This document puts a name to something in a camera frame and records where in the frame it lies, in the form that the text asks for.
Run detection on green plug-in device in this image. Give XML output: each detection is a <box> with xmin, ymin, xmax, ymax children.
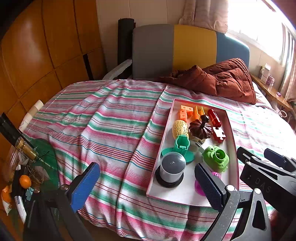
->
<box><xmin>196</xmin><ymin>141</ymin><xmax>230</xmax><ymax>173</ymax></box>

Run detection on stack of paper cups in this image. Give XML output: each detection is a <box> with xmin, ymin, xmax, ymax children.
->
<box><xmin>20</xmin><ymin>100</ymin><xmax>44</xmax><ymax>131</ymax></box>

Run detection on dark brown pumpkin toy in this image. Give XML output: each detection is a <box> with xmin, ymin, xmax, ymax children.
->
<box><xmin>188</xmin><ymin>115</ymin><xmax>213</xmax><ymax>142</ymax></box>

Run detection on yellow perforated oval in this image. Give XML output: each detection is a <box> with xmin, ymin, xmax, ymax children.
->
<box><xmin>172</xmin><ymin>119</ymin><xmax>189</xmax><ymax>141</ymax></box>

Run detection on grey yellow blue headboard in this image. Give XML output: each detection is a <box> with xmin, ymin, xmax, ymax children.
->
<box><xmin>132</xmin><ymin>24</ymin><xmax>250</xmax><ymax>80</ymax></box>

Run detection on red puzzle piece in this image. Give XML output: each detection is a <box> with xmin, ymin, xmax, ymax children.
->
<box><xmin>211</xmin><ymin>126</ymin><xmax>226</xmax><ymax>144</ymax></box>

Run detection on wooden side table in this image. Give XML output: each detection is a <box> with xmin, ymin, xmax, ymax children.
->
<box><xmin>251</xmin><ymin>74</ymin><xmax>292</xmax><ymax>114</ymax></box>

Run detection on pink cardboard tray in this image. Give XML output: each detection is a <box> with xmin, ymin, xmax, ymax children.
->
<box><xmin>146</xmin><ymin>98</ymin><xmax>240</xmax><ymax>207</ymax></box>

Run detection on dark bottle gold neck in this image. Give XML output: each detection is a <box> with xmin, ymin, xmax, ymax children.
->
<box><xmin>0</xmin><ymin>112</ymin><xmax>40</xmax><ymax>161</ymax></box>

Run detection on orange cube blocks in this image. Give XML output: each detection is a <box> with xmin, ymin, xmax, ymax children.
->
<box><xmin>179</xmin><ymin>105</ymin><xmax>194</xmax><ymax>121</ymax></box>

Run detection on person's right forearm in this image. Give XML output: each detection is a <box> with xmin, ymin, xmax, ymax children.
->
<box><xmin>269</xmin><ymin>209</ymin><xmax>285</xmax><ymax>230</ymax></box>

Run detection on brown quilt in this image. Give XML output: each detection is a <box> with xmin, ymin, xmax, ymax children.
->
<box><xmin>157</xmin><ymin>58</ymin><xmax>257</xmax><ymax>105</ymax></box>

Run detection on grey dome toy black base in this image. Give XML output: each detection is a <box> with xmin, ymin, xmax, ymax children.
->
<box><xmin>155</xmin><ymin>152</ymin><xmax>186</xmax><ymax>189</ymax></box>

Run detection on green glass side table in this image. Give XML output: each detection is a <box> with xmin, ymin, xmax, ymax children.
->
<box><xmin>0</xmin><ymin>138</ymin><xmax>60</xmax><ymax>209</ymax></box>

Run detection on white carton box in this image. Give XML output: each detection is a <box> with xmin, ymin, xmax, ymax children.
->
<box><xmin>260</xmin><ymin>64</ymin><xmax>271</xmax><ymax>84</ymax></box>

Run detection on pink plastic toy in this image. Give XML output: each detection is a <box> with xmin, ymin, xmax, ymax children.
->
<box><xmin>195</xmin><ymin>171</ymin><xmax>221</xmax><ymax>197</ymax></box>

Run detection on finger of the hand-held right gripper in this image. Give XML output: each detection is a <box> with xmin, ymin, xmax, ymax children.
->
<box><xmin>236</xmin><ymin>146</ymin><xmax>257</xmax><ymax>164</ymax></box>
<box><xmin>264</xmin><ymin>148</ymin><xmax>296</xmax><ymax>173</ymax></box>

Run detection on striped bedsheet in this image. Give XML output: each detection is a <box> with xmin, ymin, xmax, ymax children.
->
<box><xmin>20</xmin><ymin>79</ymin><xmax>296</xmax><ymax>239</ymax></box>

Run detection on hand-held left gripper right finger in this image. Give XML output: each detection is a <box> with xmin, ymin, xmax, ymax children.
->
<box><xmin>194</xmin><ymin>163</ymin><xmax>272</xmax><ymax>241</ymax></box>

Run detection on wooden wardrobe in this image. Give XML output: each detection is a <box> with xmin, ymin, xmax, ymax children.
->
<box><xmin>0</xmin><ymin>0</ymin><xmax>105</xmax><ymax>144</ymax></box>

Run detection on red capsule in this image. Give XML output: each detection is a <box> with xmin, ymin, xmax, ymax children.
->
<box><xmin>207</xmin><ymin>108</ymin><xmax>222</xmax><ymax>127</ymax></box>

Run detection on orange fruit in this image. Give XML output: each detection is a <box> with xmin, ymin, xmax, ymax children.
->
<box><xmin>19</xmin><ymin>175</ymin><xmax>31</xmax><ymax>189</ymax></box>
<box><xmin>1</xmin><ymin>185</ymin><xmax>12</xmax><ymax>203</ymax></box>

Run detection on yellow orange track piece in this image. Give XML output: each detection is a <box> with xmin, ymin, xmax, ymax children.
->
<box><xmin>194</xmin><ymin>105</ymin><xmax>206</xmax><ymax>120</ymax></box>

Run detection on beige patterned curtain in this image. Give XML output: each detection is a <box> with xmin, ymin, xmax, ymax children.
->
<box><xmin>179</xmin><ymin>0</ymin><xmax>229</xmax><ymax>34</ymax></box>
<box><xmin>279</xmin><ymin>39</ymin><xmax>296</xmax><ymax>102</ymax></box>

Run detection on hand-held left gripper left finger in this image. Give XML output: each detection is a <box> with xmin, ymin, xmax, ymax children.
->
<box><xmin>23</xmin><ymin>162</ymin><xmax>101</xmax><ymax>241</ymax></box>

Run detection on green plastic toy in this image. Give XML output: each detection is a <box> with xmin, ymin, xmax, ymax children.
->
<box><xmin>161</xmin><ymin>136</ymin><xmax>196</xmax><ymax>164</ymax></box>

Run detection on white tube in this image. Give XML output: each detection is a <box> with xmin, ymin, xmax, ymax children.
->
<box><xmin>14</xmin><ymin>196</ymin><xmax>27</xmax><ymax>223</ymax></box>

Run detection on window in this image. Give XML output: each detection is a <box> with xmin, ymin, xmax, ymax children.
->
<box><xmin>228</xmin><ymin>0</ymin><xmax>296</xmax><ymax>67</ymax></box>

